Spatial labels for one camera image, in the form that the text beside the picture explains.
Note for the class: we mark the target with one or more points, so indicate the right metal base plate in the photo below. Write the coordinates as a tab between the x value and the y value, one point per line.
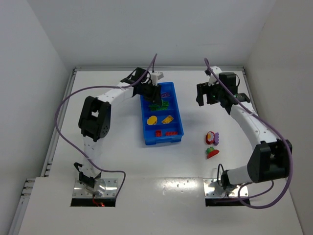
213	190

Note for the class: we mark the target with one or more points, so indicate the green striped lego brick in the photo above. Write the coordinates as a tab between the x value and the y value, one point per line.
165	104

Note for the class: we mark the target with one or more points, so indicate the metal base plate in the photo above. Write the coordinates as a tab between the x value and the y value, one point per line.
213	190
104	188

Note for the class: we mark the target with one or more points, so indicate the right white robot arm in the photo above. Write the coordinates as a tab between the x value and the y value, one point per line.
270	159

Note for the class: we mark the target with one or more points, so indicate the red white flower lego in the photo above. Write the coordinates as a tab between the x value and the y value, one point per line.
210	137

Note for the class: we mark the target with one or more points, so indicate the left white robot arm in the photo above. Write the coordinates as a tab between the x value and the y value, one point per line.
95	119

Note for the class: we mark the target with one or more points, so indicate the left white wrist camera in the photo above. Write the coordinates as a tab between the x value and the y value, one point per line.
155	77

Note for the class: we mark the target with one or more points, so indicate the yellow oval lego piece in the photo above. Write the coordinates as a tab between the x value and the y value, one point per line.
152	120

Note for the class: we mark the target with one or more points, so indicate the purple square lego brick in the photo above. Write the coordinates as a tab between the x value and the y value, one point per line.
167	94

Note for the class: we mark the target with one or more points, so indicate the small red lego brick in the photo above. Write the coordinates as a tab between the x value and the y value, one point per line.
158	133

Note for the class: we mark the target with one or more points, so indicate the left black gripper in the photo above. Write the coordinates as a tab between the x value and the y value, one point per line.
151	91

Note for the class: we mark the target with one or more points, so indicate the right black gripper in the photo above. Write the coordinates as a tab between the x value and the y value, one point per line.
204	91

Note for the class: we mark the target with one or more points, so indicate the yellow lego brick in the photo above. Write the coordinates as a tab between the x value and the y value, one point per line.
168	119

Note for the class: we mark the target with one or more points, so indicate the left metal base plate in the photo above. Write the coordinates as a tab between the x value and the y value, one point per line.
104	188

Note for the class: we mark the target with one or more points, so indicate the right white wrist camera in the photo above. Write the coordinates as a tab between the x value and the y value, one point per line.
213	72

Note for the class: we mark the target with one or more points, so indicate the red half round lego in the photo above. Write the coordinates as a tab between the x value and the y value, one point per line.
212	153

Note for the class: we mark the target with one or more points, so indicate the green small lego brick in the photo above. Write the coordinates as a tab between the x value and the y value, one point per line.
210	149

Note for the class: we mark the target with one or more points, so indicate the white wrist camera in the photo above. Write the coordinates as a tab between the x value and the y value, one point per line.
155	77
213	72

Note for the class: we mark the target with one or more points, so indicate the blue divided plastic bin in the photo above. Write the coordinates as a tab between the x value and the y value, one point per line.
173	110

